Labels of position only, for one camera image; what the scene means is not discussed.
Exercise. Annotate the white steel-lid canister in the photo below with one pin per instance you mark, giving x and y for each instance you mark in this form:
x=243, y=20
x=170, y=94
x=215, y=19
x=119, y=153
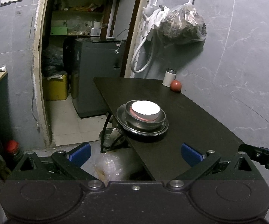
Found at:
x=170, y=75

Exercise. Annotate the steel plate with sticker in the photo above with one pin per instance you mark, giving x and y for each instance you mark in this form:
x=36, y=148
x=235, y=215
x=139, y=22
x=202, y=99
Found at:
x=141, y=128

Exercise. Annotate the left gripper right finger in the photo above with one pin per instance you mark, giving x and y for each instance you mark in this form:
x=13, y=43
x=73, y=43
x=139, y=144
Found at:
x=211, y=164

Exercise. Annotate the green box on shelf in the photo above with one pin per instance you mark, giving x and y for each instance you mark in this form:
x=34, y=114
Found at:
x=59, y=30

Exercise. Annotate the yellow jerrycan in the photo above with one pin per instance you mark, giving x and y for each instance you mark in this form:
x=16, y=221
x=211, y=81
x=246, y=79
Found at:
x=55, y=88

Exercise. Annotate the red cap bottle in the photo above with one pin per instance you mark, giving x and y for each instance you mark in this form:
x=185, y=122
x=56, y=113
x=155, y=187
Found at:
x=14, y=152

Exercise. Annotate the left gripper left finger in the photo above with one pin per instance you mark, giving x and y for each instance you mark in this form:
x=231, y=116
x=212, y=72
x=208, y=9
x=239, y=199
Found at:
x=61, y=165

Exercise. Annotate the white bowl red rim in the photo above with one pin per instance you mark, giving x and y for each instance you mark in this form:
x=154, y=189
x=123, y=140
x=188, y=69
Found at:
x=145, y=110

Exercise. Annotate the steel bowl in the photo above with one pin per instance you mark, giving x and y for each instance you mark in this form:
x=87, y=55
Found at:
x=127, y=106

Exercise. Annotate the plastic bag on wall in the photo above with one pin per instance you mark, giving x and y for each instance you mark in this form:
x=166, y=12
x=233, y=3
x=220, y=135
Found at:
x=182, y=25

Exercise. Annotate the dark grey appliance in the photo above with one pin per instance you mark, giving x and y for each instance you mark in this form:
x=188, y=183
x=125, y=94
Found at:
x=93, y=58

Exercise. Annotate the clear plastic bag below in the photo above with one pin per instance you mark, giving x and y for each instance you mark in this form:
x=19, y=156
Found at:
x=120, y=165

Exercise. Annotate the steel pot under table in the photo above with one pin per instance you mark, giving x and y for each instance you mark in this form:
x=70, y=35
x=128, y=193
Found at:
x=111, y=139

